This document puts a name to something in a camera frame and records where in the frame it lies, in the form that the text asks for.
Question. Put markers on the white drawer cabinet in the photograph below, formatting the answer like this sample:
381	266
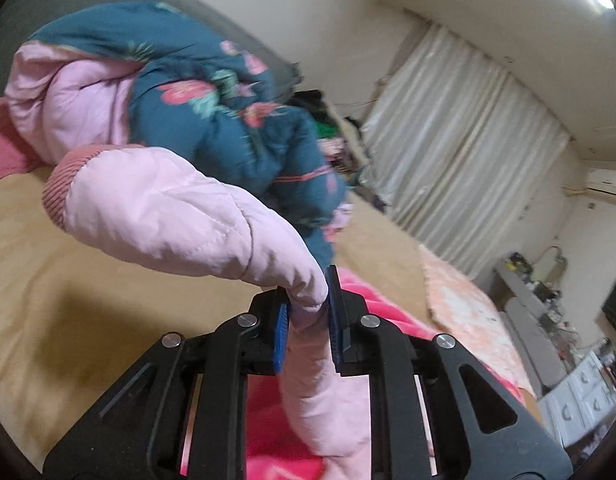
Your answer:
578	395

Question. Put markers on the pile of clothes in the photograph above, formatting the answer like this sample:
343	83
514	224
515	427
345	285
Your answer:
328	125

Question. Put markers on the grey curved shelf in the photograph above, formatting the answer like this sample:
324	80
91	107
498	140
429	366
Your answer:
523	320

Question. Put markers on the teal floral jacket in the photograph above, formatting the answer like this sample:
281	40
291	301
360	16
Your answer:
212	125

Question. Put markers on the pink quilted jacket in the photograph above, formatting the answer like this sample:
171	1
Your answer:
177	200

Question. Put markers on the dark pink cloth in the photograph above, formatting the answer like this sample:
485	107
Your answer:
7	145

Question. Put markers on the tan bed sheet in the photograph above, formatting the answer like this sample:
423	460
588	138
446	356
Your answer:
62	285

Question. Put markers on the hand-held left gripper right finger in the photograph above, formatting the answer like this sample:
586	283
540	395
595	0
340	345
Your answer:
334	320

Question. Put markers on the pink printed blanket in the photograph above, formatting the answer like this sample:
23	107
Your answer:
383	300

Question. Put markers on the clutter of small items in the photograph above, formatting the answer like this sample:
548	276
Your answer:
543	292

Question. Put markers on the white pleated curtain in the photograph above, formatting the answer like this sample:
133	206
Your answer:
463	160

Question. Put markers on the white air conditioner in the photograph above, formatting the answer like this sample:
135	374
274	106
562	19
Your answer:
608	182

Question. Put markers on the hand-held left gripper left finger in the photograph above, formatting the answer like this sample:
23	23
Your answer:
280	335

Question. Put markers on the peach patterned blanket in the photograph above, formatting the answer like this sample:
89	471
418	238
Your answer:
463	310

